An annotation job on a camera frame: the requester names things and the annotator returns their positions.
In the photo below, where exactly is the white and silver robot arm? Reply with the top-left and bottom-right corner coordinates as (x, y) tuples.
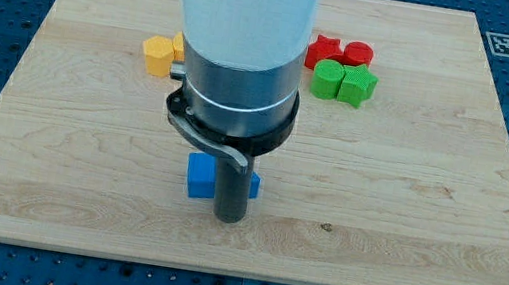
(166, 0), (319, 223)

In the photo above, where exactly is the white fiducial marker tag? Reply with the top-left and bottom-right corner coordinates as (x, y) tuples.
(486, 32), (509, 58)

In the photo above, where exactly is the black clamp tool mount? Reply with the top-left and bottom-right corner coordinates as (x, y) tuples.
(165, 88), (300, 174)

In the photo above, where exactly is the red star block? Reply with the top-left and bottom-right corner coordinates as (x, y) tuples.
(304, 34), (344, 70)

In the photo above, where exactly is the red cylinder block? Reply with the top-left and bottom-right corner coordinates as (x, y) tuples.
(341, 41), (375, 67)

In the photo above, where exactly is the blue block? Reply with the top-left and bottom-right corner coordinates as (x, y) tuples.
(186, 152), (261, 199)

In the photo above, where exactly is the light wooden board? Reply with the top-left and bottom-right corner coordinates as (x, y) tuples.
(0, 0), (509, 285)

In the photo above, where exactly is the yellow block behind arm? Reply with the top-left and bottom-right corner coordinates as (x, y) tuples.
(172, 31), (185, 63)

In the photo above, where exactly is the green cylinder block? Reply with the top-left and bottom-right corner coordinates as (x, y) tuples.
(310, 59), (345, 100)

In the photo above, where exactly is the yellow hexagon block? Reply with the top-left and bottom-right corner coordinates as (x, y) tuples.
(143, 36), (174, 78)

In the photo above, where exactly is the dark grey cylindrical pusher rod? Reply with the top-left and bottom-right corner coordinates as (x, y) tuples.
(213, 156), (255, 224)

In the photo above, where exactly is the green star block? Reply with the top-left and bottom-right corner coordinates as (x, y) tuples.
(337, 64), (379, 109)

